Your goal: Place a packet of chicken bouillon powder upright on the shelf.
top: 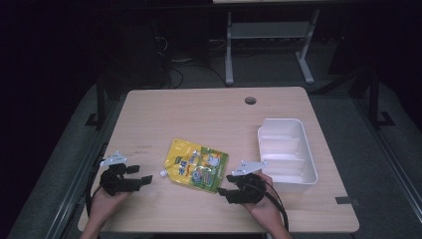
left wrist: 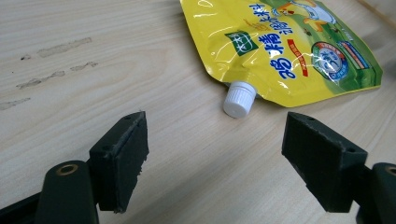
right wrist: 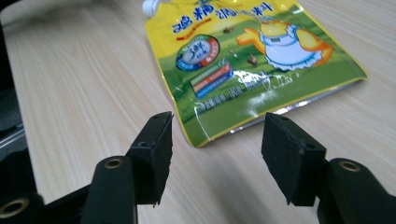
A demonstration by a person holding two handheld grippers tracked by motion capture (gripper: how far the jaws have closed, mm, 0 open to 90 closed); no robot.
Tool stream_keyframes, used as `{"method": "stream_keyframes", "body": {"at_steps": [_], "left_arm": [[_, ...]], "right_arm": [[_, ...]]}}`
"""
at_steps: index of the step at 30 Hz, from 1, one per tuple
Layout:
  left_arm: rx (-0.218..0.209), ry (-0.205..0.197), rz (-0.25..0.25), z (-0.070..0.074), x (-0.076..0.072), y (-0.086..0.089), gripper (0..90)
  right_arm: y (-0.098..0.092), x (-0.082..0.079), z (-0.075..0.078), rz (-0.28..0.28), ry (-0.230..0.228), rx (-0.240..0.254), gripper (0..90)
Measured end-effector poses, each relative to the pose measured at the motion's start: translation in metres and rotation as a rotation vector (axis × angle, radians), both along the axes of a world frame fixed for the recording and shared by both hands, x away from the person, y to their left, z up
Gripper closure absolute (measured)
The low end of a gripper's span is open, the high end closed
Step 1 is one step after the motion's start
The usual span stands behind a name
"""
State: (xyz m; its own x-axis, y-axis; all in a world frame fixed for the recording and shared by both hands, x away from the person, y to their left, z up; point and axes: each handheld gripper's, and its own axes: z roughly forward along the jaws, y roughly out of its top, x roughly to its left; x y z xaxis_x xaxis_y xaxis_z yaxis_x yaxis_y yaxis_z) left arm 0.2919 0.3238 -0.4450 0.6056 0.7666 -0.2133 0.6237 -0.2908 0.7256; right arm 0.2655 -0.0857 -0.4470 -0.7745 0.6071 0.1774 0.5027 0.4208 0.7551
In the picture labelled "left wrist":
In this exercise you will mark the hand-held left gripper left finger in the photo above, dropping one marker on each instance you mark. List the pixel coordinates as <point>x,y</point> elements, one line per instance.
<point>118,168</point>

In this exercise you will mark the yellow spouted seasoning pouch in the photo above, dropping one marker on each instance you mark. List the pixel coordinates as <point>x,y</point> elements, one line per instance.
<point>280,49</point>

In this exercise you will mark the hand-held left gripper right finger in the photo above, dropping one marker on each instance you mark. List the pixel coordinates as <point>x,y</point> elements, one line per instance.
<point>323,165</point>

